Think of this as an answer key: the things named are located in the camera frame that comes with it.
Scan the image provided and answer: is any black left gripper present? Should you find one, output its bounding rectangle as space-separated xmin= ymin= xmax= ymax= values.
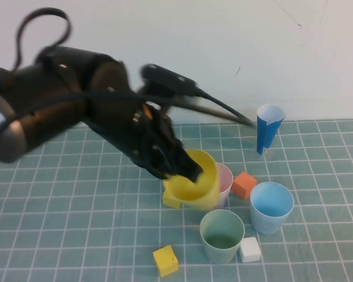
xmin=88 ymin=102 xmax=202 ymax=183

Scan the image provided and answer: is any yellow cup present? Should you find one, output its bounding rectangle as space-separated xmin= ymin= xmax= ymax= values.
xmin=163 ymin=148 xmax=221 ymax=212

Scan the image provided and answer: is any pink cup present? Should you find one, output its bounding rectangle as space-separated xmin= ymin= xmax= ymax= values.
xmin=216 ymin=163 xmax=234 ymax=209

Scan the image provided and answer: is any blue cup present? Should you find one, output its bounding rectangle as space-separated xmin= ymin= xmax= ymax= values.
xmin=249 ymin=181 xmax=295 ymax=235

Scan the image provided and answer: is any plain yellow cube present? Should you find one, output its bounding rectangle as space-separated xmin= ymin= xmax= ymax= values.
xmin=162 ymin=187 xmax=183 ymax=210

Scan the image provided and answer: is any orange cube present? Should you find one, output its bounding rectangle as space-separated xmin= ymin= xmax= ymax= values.
xmin=231 ymin=172 xmax=257 ymax=200

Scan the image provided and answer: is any green cup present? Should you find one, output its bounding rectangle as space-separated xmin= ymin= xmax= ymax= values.
xmin=199 ymin=209 xmax=245 ymax=264

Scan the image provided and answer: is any notched yellow cube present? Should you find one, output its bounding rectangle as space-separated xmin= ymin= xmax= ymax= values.
xmin=152 ymin=245 xmax=179 ymax=278

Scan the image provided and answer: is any blue paper cone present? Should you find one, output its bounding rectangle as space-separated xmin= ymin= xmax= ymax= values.
xmin=255 ymin=104 xmax=286 ymax=156

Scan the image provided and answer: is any white cube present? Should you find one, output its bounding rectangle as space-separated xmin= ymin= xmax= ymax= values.
xmin=238 ymin=236 xmax=261 ymax=263

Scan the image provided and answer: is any green checked tablecloth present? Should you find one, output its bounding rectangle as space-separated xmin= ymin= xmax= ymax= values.
xmin=0 ymin=118 xmax=353 ymax=282

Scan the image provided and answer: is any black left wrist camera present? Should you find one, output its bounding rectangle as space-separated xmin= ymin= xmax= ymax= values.
xmin=139 ymin=63 xmax=201 ymax=98

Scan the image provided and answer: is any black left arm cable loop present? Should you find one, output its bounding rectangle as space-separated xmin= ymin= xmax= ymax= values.
xmin=13 ymin=7 xmax=73 ymax=71

